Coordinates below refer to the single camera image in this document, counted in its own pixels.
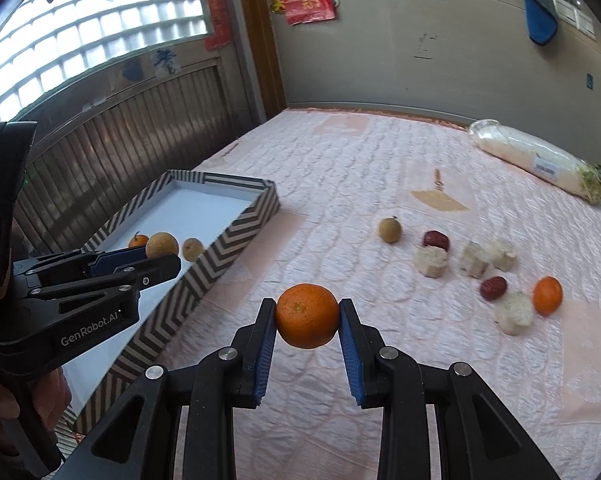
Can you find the person's left hand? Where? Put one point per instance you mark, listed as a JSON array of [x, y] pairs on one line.
[[53, 397]]

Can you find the red jujube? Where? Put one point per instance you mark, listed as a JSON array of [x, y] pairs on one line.
[[436, 240], [493, 288]]

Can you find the small orange mandarin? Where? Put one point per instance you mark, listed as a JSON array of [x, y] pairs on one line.
[[139, 241]]

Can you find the striped cardboard box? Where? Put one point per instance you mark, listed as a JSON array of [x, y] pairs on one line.
[[205, 270]]

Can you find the wooden door frame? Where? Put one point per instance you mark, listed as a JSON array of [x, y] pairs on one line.
[[260, 60]]

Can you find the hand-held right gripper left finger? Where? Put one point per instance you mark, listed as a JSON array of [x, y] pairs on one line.
[[265, 345]]

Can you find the blue hanging cloth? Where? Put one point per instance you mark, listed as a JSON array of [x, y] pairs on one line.
[[538, 15]]

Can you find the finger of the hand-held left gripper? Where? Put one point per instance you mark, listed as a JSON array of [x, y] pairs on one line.
[[115, 260], [155, 267]]

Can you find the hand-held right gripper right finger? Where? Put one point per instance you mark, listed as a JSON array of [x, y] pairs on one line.
[[351, 355]]

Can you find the large brown longan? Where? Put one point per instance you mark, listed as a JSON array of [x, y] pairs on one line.
[[161, 244]]

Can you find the white yam chunk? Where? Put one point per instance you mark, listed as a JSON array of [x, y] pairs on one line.
[[430, 261], [473, 260], [501, 254], [514, 312]]

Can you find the wrapped white daikon radish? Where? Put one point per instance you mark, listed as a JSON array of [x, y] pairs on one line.
[[525, 155]]

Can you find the white wall switches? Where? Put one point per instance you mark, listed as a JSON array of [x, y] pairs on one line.
[[578, 15]]

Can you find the wooden slatted panel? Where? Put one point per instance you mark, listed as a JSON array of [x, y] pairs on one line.
[[130, 135]]

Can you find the red paper strip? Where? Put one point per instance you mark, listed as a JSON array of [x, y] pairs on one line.
[[218, 20]]

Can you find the barred window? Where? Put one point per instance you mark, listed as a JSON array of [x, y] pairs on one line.
[[105, 20]]

